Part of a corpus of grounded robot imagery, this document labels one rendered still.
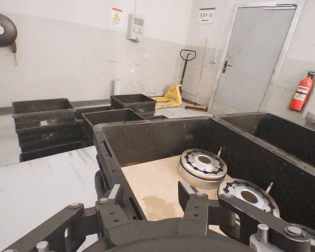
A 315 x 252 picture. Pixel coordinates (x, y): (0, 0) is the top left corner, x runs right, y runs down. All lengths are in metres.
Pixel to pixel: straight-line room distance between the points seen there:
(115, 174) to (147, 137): 0.17
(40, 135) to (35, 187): 0.90
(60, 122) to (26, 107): 0.34
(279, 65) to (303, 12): 0.77
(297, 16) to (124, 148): 3.24
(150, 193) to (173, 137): 0.14
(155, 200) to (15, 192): 0.38
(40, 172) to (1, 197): 0.11
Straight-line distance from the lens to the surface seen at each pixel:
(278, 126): 0.68
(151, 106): 1.72
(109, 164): 0.22
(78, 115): 1.71
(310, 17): 3.38
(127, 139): 0.33
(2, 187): 0.59
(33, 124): 1.38
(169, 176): 0.36
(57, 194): 0.51
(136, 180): 0.34
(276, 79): 3.30
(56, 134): 1.43
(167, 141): 0.39
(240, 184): 0.36
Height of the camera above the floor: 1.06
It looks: 24 degrees down
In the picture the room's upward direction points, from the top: 9 degrees clockwise
